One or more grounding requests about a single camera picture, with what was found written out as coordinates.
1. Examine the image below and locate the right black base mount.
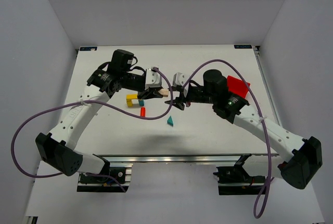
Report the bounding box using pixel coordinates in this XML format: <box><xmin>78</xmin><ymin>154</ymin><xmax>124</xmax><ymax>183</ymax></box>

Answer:
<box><xmin>213</xmin><ymin>154</ymin><xmax>266</xmax><ymax>195</ymax></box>

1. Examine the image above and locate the natural wood block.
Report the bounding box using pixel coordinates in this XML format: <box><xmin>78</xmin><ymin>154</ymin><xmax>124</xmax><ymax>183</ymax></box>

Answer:
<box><xmin>158</xmin><ymin>88</ymin><xmax>170</xmax><ymax>97</ymax></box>

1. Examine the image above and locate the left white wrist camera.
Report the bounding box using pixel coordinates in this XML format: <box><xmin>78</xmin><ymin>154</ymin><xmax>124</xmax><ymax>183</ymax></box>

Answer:
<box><xmin>145</xmin><ymin>68</ymin><xmax>162</xmax><ymax>89</ymax></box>

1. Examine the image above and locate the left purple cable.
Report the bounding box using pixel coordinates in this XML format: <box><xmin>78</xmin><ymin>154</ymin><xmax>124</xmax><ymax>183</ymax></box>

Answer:
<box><xmin>11</xmin><ymin>67</ymin><xmax>174</xmax><ymax>178</ymax></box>

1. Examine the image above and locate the blue corner sticker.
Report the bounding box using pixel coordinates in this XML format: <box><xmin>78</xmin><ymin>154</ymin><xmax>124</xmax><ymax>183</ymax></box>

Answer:
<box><xmin>234</xmin><ymin>44</ymin><xmax>252</xmax><ymax>49</ymax></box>
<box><xmin>79</xmin><ymin>46</ymin><xmax>97</xmax><ymax>51</ymax></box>

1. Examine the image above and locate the purple cable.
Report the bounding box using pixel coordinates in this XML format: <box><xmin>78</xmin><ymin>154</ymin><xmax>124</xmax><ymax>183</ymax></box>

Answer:
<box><xmin>11</xmin><ymin>67</ymin><xmax>174</xmax><ymax>178</ymax></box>
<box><xmin>182</xmin><ymin>59</ymin><xmax>275</xmax><ymax>219</ymax></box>

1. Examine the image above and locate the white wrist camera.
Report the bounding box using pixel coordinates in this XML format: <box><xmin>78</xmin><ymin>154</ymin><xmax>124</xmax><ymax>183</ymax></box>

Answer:
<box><xmin>145</xmin><ymin>68</ymin><xmax>162</xmax><ymax>89</ymax></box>
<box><xmin>172</xmin><ymin>72</ymin><xmax>188</xmax><ymax>87</ymax></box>

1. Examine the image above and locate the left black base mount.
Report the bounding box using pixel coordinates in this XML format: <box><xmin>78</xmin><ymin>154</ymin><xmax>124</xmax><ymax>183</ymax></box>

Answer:
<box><xmin>76</xmin><ymin>162</ymin><xmax>133</xmax><ymax>193</ymax></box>

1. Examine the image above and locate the teal triangle block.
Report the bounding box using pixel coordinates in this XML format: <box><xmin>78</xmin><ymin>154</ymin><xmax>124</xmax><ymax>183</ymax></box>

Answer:
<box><xmin>167</xmin><ymin>116</ymin><xmax>174</xmax><ymax>126</ymax></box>

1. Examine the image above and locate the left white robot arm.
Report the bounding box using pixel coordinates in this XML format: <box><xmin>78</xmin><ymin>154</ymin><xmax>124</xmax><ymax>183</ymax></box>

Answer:
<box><xmin>35</xmin><ymin>49</ymin><xmax>162</xmax><ymax>176</ymax></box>

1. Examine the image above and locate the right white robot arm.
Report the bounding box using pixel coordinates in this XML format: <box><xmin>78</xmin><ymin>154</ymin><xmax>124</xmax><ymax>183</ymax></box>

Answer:
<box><xmin>168</xmin><ymin>69</ymin><xmax>323</xmax><ymax>189</ymax></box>

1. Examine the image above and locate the left blue corner sticker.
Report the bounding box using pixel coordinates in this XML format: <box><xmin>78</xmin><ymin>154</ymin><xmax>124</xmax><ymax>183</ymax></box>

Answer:
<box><xmin>79</xmin><ymin>46</ymin><xmax>97</xmax><ymax>51</ymax></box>

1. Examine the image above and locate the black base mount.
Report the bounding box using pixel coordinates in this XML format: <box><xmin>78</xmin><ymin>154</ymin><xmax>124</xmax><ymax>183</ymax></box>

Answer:
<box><xmin>76</xmin><ymin>162</ymin><xmax>133</xmax><ymax>193</ymax></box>
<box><xmin>213</xmin><ymin>154</ymin><xmax>266</xmax><ymax>195</ymax></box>

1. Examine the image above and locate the yellow arch block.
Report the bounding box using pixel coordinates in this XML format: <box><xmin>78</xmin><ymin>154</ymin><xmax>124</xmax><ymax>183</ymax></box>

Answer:
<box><xmin>126</xmin><ymin>94</ymin><xmax>139</xmax><ymax>108</ymax></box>

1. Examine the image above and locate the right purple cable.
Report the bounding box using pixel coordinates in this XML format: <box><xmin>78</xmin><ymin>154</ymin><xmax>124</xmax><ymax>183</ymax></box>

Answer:
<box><xmin>182</xmin><ymin>59</ymin><xmax>275</xmax><ymax>219</ymax></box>

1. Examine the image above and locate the right blue corner sticker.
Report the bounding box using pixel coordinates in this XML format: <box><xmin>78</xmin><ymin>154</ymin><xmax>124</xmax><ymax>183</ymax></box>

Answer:
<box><xmin>234</xmin><ymin>44</ymin><xmax>252</xmax><ymax>49</ymax></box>

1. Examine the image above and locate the red cylinder block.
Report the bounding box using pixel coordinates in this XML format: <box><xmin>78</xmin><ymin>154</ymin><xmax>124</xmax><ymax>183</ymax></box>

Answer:
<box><xmin>140</xmin><ymin>107</ymin><xmax>146</xmax><ymax>117</ymax></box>

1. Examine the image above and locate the red plastic bin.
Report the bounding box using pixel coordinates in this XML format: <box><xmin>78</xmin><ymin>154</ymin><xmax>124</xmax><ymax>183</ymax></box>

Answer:
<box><xmin>227</xmin><ymin>75</ymin><xmax>250</xmax><ymax>99</ymax></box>

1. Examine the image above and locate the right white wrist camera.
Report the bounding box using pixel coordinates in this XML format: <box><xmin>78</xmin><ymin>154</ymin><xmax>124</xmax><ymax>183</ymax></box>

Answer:
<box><xmin>172</xmin><ymin>72</ymin><xmax>188</xmax><ymax>87</ymax></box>

